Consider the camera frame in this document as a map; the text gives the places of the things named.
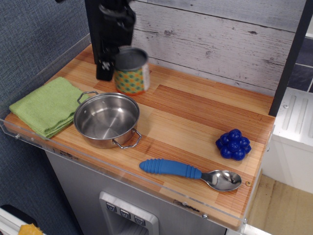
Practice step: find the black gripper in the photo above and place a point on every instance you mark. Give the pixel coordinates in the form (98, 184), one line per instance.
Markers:
(117, 21)

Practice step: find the patterned can with grey lid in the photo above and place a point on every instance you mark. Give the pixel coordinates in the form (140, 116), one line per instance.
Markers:
(131, 72)

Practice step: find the stainless steel pot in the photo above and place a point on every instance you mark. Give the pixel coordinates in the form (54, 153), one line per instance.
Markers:
(107, 120)

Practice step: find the green folded cloth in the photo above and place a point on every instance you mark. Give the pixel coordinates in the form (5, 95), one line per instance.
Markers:
(50, 108)

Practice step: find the grey cabinet with dispenser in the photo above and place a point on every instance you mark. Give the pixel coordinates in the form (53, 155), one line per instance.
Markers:
(104, 205)

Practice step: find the blue toy berry cluster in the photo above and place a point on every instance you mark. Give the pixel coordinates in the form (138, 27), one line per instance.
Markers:
(232, 145)

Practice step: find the yellow object bottom left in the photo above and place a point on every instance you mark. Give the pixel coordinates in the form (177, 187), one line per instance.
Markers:
(29, 229)

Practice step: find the white toy sink unit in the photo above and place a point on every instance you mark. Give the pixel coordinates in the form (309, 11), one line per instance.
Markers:
(289, 156)

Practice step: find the left black post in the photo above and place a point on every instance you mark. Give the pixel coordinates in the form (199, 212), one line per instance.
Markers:
(94, 17)

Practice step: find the black post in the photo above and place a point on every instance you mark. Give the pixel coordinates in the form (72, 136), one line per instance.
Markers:
(292, 57)
(94, 17)

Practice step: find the blue handled metal spoon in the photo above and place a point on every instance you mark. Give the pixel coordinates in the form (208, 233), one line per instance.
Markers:
(220, 180)

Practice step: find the right black post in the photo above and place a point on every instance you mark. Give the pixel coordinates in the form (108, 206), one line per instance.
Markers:
(292, 57)

